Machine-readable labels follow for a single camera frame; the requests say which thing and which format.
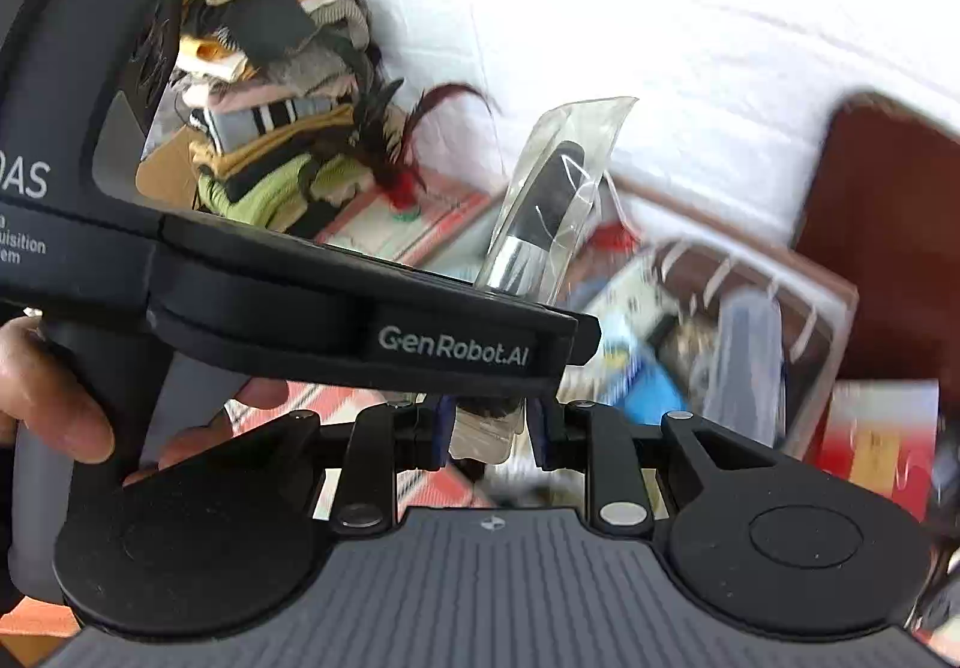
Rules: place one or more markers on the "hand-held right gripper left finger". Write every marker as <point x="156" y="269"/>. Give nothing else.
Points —
<point x="442" y="432"/>

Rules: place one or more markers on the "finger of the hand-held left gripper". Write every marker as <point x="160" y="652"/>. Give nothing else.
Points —
<point x="583" y="338"/>

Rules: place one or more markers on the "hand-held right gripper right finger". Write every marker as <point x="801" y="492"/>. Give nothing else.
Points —
<point x="540" y="432"/>

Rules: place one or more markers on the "black brush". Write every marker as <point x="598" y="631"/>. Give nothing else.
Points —
<point x="555" y="188"/>

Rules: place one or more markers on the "brown cardboard box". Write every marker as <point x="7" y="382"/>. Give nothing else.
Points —
<point x="810" y="308"/>

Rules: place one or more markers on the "person's left hand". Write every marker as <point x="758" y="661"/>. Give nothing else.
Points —
<point x="71" y="406"/>

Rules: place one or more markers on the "brown striped pouch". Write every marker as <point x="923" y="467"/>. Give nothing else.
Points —
<point x="697" y="271"/>

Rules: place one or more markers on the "dark red feather duster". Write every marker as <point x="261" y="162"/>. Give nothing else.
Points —
<point x="390" y="143"/>

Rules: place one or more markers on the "pile of folded clothes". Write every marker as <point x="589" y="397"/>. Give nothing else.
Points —
<point x="262" y="38"/>

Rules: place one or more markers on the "red flat box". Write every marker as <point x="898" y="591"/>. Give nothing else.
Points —
<point x="877" y="443"/>

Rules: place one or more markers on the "brown wooden board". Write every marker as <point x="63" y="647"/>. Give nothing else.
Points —
<point x="885" y="226"/>

